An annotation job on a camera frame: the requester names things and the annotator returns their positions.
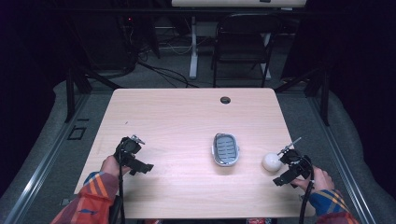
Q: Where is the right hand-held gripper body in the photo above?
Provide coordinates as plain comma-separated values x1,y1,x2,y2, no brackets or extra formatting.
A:
273,148,313,188

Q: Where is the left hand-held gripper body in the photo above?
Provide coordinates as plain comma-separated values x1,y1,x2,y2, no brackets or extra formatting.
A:
113,136,155,176

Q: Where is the white round soap ball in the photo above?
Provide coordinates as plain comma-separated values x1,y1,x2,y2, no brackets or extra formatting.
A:
262,152,284,173

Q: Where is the person's left hand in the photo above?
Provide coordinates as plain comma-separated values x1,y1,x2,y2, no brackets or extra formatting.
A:
99,155,132,179

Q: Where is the person's right hand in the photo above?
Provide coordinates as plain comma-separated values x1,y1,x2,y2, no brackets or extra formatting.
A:
291,165,336,193

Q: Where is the black metal stand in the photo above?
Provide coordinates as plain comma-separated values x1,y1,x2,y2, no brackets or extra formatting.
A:
64,60,124,123
274,63,332,127

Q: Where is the grey and white soap dish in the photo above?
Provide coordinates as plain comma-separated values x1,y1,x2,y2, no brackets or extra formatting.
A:
211,133,241,167

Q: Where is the white desk leg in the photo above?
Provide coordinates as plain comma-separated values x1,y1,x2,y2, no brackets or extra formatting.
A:
189,16,200,80

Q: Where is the black folding chair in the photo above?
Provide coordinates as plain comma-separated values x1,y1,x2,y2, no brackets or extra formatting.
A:
210,12,283,89

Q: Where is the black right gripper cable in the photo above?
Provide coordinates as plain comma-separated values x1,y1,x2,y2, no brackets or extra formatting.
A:
298,155,316,224

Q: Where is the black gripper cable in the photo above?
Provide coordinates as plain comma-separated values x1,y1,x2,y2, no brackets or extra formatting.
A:
298,155,316,224
117,148,126,224

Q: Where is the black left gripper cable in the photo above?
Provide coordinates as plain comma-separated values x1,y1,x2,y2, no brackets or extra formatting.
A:
117,148,126,224

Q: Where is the grey metal floor rail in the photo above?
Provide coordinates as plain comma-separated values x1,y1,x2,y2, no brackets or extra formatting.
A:
2,92,92,224
306,96,377,224

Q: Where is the black floor cable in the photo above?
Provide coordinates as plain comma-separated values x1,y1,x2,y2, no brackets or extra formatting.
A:
134,60,200,89

